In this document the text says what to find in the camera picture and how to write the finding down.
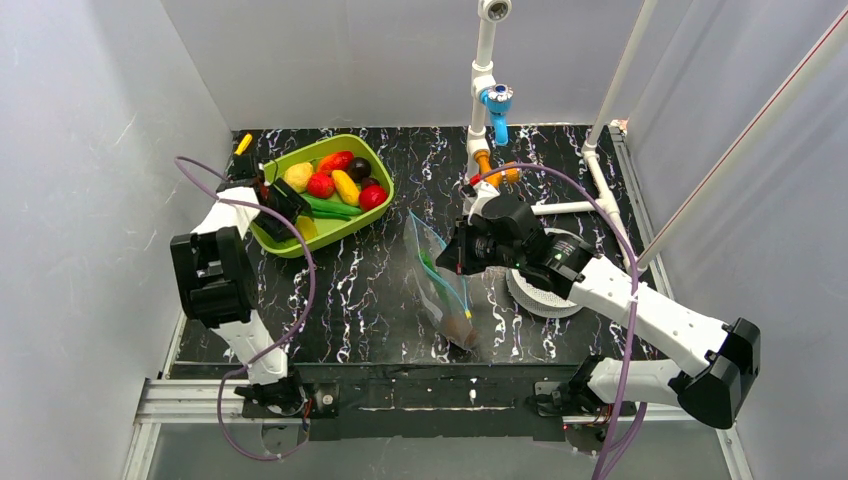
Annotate yellow toy corn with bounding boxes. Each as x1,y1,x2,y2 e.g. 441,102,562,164
295,215,318,242

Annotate long green toy bean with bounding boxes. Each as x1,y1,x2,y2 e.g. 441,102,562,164
301,194,364,221

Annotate green toy beans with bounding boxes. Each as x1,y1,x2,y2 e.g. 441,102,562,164
419,250,457,299

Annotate clear zip top bag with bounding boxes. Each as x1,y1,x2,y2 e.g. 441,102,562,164
403,211,479,351

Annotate yellow toy banana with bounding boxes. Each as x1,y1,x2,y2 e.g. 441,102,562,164
331,170,360,207

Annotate brown toy kiwi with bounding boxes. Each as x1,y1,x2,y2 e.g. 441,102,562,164
439,317,478,350

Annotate red toy apple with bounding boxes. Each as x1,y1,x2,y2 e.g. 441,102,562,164
358,185,388,212

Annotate green plastic tray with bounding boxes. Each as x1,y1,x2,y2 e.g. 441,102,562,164
250,134,396,258

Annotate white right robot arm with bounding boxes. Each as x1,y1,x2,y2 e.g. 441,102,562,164
435,196,761,430

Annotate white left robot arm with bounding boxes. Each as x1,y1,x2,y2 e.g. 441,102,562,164
170,180,306,416

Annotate yellow toy lemon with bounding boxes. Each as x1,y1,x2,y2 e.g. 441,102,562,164
283,162,314,193

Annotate red toy strawberry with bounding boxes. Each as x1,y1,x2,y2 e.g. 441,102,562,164
307,172,336,199

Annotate red orange toy pepper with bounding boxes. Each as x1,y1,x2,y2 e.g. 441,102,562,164
315,150,355,175

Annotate orange pipe valve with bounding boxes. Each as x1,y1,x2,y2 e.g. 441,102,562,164
470,150,521,189

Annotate white filament spool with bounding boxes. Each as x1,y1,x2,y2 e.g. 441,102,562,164
505,228,596,318

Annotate dark purple toy fruit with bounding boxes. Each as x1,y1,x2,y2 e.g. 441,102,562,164
346,157,372,183

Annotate blue pipe valve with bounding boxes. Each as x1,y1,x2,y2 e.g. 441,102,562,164
479,83,514,147

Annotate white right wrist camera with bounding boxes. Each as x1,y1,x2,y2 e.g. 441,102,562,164
460,180,500,216

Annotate yellow handled screwdriver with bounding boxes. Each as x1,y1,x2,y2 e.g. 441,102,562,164
233,133,253,157

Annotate white PVC pipe frame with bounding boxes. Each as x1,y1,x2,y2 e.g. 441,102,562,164
464,1,847,273

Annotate aluminium frame rail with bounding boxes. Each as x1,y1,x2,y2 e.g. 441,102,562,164
123,374,754,480

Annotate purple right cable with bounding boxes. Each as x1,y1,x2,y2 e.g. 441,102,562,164
474,162,649,480

